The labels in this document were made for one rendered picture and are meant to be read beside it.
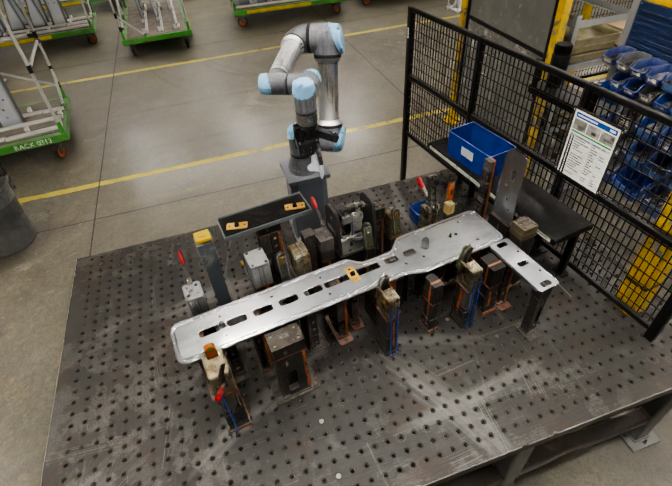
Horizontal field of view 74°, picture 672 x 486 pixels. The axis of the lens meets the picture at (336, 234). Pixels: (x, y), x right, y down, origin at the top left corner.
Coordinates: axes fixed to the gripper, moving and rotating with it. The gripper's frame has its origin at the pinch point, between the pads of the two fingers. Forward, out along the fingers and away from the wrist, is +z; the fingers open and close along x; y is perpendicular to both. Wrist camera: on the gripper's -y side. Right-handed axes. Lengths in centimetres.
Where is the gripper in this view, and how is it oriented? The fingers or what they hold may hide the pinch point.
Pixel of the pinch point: (318, 168)
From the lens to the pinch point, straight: 174.6
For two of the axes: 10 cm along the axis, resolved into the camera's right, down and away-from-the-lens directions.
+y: -9.5, 2.6, -2.0
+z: 0.6, 7.3, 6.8
